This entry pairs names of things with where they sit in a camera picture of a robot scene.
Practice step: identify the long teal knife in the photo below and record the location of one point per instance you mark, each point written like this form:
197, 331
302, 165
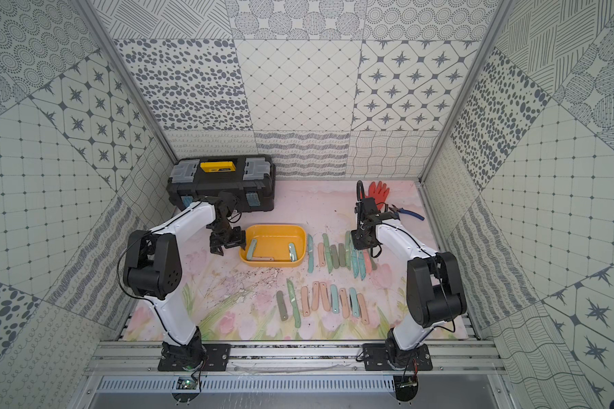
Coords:
310, 254

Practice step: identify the floral pink table mat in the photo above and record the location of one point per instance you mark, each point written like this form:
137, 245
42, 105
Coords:
231, 300

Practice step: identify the long green knife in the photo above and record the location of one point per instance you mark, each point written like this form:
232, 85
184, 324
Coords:
294, 303

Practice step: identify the red work glove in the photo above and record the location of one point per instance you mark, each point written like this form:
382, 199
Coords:
378, 191

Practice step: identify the pale pink knife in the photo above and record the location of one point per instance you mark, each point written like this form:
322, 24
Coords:
315, 296

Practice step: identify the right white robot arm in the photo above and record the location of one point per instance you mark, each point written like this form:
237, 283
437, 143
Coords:
434, 292

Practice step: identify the green sheath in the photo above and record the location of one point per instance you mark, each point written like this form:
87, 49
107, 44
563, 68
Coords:
335, 256

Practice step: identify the yellow plastic storage box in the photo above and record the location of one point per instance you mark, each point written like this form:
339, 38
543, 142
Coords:
272, 247

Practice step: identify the black plastic toolbox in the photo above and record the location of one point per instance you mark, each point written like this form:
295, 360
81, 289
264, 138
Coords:
250, 178

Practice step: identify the grey green fruit knife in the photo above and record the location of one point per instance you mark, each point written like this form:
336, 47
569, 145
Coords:
342, 255

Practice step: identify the light teal folding knife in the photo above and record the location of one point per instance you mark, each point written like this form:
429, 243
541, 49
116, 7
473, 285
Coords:
293, 252

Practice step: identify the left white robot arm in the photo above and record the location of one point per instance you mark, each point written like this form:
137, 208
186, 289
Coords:
153, 271

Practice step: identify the beige pink knife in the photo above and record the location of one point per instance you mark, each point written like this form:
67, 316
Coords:
305, 301

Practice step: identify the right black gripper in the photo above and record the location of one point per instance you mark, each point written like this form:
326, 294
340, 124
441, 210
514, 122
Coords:
357, 244

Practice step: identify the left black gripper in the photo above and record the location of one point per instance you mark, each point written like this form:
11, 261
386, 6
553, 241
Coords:
225, 238

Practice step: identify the salmon pink knife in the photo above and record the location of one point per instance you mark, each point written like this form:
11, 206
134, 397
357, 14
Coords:
368, 264

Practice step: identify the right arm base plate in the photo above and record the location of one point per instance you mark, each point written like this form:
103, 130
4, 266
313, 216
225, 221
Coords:
384, 357

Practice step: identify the blue handled pliers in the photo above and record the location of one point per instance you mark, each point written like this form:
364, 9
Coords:
402, 211

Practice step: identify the aluminium frame rail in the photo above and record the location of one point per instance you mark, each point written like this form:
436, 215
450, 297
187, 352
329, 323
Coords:
310, 357

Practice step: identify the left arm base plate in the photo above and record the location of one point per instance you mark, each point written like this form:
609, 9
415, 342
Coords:
208, 357

